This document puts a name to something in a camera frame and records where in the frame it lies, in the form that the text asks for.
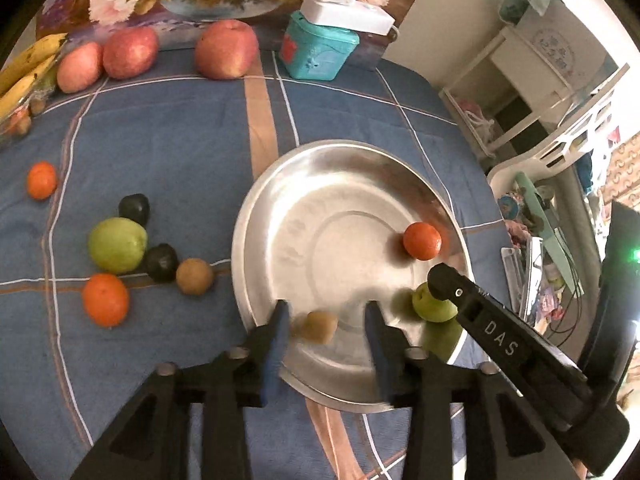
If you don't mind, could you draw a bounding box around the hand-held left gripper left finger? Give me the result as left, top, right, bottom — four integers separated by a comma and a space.
70, 300, 293, 480

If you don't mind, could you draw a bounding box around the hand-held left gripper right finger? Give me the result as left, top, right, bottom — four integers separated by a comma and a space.
364, 300, 576, 480

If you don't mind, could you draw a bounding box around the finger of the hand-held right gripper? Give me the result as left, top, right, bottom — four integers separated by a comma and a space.
427, 262, 493, 319

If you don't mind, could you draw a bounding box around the small green apple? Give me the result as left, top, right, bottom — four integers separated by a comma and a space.
411, 281, 458, 322

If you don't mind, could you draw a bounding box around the brown kiwi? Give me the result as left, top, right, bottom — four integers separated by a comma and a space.
292, 310, 338, 345
175, 258, 215, 296

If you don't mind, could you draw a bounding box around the round metal plate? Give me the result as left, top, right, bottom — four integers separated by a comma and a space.
231, 139, 475, 413

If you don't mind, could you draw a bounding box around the dark avocado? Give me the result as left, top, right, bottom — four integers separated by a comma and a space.
118, 193, 151, 227
145, 243, 179, 282

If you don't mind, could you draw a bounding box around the large orange tangerine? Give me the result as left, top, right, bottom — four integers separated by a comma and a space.
82, 273, 130, 328

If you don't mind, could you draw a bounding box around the large green apple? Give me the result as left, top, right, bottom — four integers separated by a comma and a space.
88, 217, 149, 275

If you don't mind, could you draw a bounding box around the white plastic case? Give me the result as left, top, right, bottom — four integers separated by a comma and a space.
500, 237, 546, 321

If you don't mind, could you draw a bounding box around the mint green board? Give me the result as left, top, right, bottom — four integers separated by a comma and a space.
515, 170, 576, 291

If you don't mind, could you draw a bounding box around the white chair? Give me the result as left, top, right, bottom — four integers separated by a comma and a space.
487, 62, 640, 221

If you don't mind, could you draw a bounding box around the white shelf rack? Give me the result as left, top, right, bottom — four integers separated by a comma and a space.
440, 25, 576, 161

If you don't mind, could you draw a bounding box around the white storage box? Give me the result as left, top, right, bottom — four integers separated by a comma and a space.
515, 0, 621, 96

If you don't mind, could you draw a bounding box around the teal tin box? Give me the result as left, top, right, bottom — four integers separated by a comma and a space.
279, 10, 361, 81

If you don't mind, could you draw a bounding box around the teal cloth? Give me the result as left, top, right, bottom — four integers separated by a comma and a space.
500, 0, 551, 23

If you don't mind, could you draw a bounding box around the red apple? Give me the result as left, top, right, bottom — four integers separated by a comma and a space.
56, 41, 104, 94
194, 19, 260, 81
102, 26, 160, 80

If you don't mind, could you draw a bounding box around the small tangerine in container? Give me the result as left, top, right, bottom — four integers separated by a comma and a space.
7, 110, 32, 136

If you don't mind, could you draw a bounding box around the clear plastic container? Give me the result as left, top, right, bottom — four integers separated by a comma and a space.
0, 42, 68, 148

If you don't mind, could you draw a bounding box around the yellow banana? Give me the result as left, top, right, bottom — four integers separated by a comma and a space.
0, 33, 68, 93

